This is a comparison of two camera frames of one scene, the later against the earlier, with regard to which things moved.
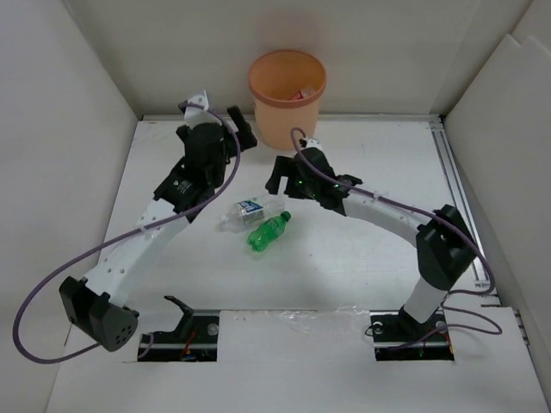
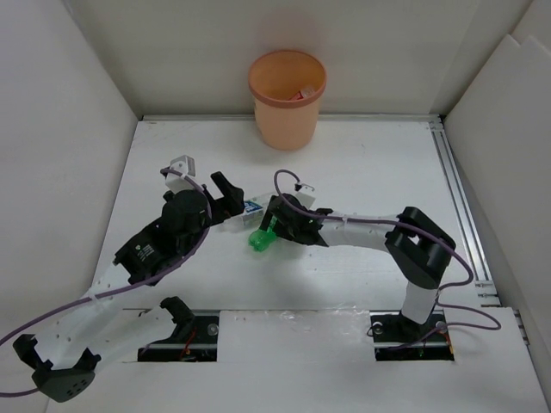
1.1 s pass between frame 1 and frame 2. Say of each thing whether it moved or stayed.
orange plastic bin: stayed
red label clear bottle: stayed
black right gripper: moved
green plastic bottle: stayed
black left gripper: moved
